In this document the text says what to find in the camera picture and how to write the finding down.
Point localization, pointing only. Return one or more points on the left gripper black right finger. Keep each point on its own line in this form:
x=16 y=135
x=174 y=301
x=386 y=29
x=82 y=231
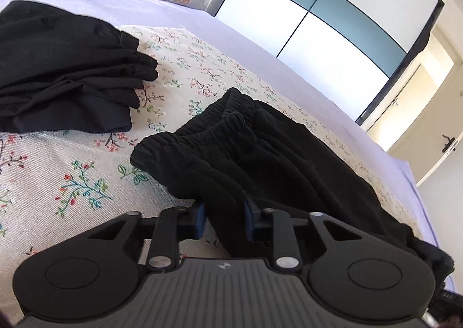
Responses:
x=272 y=230

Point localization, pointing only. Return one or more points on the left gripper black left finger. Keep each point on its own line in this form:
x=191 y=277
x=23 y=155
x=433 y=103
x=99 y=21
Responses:
x=173 y=225

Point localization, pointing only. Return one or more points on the black pants with elastic waist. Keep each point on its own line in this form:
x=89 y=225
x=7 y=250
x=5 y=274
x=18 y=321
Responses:
x=242 y=149

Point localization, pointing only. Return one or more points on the floral embroidered cream bed cover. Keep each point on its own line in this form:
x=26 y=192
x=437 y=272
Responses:
x=55 y=185

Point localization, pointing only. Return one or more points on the stack of folded black clothes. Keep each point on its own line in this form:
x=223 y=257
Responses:
x=61 y=71

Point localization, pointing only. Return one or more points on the lavender bed sheet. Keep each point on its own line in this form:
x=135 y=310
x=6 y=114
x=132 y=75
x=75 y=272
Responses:
x=123 y=13

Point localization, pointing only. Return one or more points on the white and teal wardrobe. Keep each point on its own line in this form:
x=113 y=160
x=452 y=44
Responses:
x=352 y=51

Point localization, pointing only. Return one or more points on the cream door with black handle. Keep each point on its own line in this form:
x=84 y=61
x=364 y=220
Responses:
x=435 y=133

